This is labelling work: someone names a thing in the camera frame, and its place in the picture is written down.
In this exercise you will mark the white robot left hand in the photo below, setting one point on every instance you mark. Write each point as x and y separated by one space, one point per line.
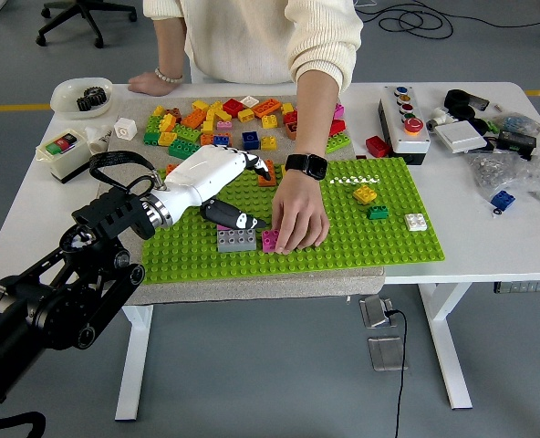
201 173

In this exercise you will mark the person's left hand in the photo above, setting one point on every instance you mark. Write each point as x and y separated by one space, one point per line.
302 210

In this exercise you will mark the person's right hand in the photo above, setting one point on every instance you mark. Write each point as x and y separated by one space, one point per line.
149 85

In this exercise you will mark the blue hollow brick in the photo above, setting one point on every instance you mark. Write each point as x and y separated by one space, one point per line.
251 140

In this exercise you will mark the grey two-by-four brick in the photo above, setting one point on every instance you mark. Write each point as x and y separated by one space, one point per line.
235 241

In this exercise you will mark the person's right forearm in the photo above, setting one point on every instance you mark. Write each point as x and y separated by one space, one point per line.
172 43

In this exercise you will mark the person's left forearm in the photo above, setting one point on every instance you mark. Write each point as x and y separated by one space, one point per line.
315 118

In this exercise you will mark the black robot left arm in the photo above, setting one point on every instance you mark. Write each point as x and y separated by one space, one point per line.
110 214

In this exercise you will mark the green studded baseplate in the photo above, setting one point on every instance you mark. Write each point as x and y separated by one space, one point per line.
366 246

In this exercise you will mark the small yellow brick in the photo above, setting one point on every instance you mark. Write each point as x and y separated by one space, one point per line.
287 108
159 110
283 170

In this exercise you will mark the orange two-by-four brick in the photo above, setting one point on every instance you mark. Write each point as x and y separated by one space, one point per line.
193 117
171 169
266 107
272 175

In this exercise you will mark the dark green two-by-four brick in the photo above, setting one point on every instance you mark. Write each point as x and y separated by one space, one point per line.
181 147

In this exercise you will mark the blue two-by-two brick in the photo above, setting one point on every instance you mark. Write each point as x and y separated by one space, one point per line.
502 199
221 141

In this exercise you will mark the yellow-orange brick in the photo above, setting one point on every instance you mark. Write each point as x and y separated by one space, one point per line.
167 122

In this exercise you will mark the lime two-by-four brick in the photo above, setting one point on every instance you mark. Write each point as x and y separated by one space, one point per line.
187 132
339 144

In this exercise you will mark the black wristwatch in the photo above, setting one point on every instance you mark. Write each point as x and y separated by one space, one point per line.
306 166

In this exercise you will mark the white cube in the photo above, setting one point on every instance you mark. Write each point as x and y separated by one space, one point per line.
125 128

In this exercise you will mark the dark green two-by-two brick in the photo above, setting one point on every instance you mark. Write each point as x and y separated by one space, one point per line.
151 137
377 212

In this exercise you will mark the light pink brick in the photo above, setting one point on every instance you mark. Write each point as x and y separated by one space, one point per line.
224 125

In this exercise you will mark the long yellow brick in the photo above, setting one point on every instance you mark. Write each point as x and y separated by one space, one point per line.
210 121

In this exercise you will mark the black gear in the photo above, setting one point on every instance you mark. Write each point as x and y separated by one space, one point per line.
95 95
84 104

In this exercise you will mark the yellow two-by-two brick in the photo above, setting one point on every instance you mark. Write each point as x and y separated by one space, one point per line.
268 143
365 194
270 121

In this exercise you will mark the red two-by-two brick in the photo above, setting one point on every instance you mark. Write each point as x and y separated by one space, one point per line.
232 107

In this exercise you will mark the white tube fitting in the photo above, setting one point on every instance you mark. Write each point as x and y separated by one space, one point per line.
97 140

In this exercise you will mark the brown hollow brick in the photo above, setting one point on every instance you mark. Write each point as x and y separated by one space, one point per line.
290 131

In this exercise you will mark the white bowl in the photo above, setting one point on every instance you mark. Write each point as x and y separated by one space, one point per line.
67 107

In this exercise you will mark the red two-by-four brick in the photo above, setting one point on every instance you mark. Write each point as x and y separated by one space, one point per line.
338 128

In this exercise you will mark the grey-brown mat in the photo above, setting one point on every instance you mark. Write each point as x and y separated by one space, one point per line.
252 289

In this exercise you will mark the black office chair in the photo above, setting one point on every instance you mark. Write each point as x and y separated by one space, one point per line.
89 8

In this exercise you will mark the person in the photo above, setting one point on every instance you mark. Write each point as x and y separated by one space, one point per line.
242 36

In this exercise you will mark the white two-by-two brick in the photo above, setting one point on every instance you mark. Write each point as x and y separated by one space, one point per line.
415 222

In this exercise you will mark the push-button control box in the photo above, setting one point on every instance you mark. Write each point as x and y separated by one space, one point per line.
404 137

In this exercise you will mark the metal floor socket box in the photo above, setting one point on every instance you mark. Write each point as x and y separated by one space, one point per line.
377 311

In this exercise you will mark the white plug fitting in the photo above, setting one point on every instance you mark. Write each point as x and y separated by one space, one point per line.
439 118

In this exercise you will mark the metal floor plate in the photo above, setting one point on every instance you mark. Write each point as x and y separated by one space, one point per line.
386 353

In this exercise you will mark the white table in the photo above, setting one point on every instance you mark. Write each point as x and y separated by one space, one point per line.
480 246

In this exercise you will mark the black round part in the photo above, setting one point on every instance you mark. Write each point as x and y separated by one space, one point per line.
480 125

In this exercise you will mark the clear bags of screws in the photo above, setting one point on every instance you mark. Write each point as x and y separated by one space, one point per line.
511 173

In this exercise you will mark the black adapter box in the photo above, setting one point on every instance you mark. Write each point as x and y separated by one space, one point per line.
517 142

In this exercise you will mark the table height control panel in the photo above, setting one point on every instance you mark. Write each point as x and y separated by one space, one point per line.
527 287

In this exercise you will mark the white red-green switch box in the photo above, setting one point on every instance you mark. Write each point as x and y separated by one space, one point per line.
65 153

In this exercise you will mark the white flat switch plate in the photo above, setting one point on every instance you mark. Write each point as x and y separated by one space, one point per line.
460 137

